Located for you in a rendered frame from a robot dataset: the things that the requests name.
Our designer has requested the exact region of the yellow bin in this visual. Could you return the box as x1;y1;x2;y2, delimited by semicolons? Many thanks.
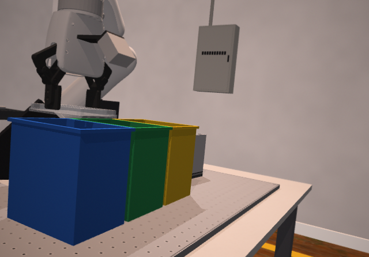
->
116;119;199;206

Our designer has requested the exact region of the blue bin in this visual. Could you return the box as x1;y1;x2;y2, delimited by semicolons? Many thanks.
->
7;118;135;246

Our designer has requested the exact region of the green bin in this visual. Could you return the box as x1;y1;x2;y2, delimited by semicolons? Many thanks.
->
68;118;173;222

